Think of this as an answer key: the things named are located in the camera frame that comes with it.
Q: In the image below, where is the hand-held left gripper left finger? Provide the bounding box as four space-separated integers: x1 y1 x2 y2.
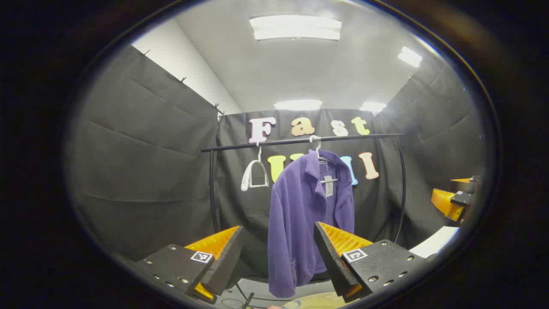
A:
131 226 245 305

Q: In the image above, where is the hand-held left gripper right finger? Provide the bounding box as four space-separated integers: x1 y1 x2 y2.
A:
314 221 430 303

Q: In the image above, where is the beige laundry hamper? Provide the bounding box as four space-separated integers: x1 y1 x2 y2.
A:
283 292 349 309

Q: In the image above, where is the purple ribbed jacket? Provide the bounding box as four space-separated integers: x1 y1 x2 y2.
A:
268 149 356 299

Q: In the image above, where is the white plastic clothes hanger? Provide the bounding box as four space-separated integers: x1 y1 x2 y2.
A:
241 144 270 192
309 135 340 185

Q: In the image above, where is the black metal clothes rack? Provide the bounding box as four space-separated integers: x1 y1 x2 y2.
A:
201 133 406 309

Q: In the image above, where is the white flat panel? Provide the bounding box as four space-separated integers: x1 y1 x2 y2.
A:
409 226 460 258

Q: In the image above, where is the small ceiling light panel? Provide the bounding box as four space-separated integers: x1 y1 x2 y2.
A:
398 46 423 68
359 101 387 114
274 100 323 111

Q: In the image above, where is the black backdrop cloth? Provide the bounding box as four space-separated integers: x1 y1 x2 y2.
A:
66 45 487 279

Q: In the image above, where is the large ceiling light panel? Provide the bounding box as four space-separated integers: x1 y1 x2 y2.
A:
250 15 342 42

